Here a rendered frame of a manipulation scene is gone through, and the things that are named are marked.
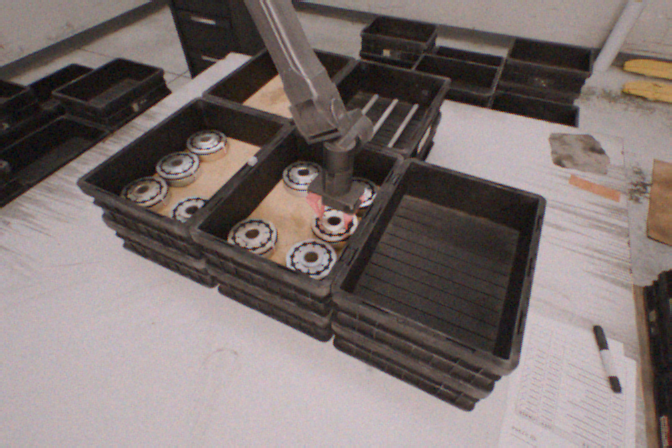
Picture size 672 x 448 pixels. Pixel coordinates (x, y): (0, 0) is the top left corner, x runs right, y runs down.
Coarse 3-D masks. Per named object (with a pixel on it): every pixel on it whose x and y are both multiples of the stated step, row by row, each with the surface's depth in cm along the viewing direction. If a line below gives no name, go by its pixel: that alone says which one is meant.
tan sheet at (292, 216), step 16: (272, 192) 90; (256, 208) 87; (272, 208) 87; (288, 208) 87; (304, 208) 87; (320, 208) 87; (288, 224) 84; (304, 224) 84; (288, 240) 80; (272, 256) 78
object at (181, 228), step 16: (176, 112) 95; (240, 112) 96; (256, 112) 95; (160, 128) 92; (128, 144) 86; (112, 160) 83; (96, 192) 76; (128, 208) 74; (144, 208) 73; (160, 224) 72; (176, 224) 70
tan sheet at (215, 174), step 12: (228, 144) 103; (240, 144) 103; (228, 156) 100; (240, 156) 100; (204, 168) 96; (216, 168) 96; (228, 168) 96; (204, 180) 93; (216, 180) 93; (180, 192) 90; (192, 192) 90; (204, 192) 90; (168, 204) 88; (168, 216) 85
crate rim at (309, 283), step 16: (288, 128) 91; (272, 144) 87; (400, 160) 83; (240, 176) 79; (224, 192) 76; (384, 192) 76; (208, 208) 73; (368, 208) 73; (192, 224) 70; (208, 240) 68; (224, 240) 68; (352, 240) 68; (240, 256) 66; (256, 256) 65; (272, 272) 65; (288, 272) 63; (336, 272) 63; (304, 288) 63; (320, 288) 61
